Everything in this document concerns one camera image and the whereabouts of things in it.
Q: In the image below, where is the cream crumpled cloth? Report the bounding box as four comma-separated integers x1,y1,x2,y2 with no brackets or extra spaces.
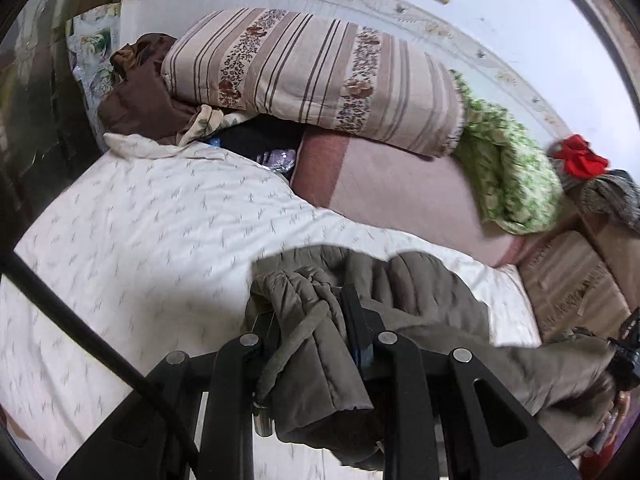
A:
177,105,256,147

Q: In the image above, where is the clear plastic bag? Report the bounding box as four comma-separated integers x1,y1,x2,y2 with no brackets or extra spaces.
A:
256,147,299,177

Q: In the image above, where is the brown cloth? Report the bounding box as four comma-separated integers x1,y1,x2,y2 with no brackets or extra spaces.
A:
97,34,207,146

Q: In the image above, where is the pink blanket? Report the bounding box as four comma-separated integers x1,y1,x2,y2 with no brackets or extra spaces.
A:
290,132,527,268

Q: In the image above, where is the black cloth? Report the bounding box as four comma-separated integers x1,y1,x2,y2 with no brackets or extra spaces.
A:
219,119,306,167

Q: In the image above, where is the brown striped cushion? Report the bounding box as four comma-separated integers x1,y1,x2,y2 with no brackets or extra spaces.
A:
520,230,635,345

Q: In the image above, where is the floral printed bag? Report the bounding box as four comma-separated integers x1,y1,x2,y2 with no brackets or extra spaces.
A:
67,4,123,126

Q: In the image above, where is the striped floral pillow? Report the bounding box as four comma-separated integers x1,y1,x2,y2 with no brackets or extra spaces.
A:
161,7,467,158

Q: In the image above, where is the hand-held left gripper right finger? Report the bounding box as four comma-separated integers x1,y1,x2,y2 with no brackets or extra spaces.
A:
339,284,582,480

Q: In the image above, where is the green patterned blanket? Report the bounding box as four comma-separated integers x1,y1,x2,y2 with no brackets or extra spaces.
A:
450,70,567,236

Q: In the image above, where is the olive quilted hooded jacket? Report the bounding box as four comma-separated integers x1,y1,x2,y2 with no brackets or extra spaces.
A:
245,245,621,471

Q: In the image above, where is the grey knitted cloth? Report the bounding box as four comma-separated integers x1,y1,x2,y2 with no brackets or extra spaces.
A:
580,170,640,233

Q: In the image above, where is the black cable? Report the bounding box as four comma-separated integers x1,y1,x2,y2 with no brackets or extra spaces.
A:
0,252,203,480

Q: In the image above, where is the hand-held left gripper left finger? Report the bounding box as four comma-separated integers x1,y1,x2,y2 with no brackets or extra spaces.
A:
57,310,279,480

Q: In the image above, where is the white printed bed sheet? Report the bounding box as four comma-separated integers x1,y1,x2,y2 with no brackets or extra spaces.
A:
0,132,543,480

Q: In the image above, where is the wooden door with glass panel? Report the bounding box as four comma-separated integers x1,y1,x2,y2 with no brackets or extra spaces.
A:
0,0,103,211

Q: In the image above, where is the red cloth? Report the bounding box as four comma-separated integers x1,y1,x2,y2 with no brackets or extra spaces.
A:
547,134,611,181

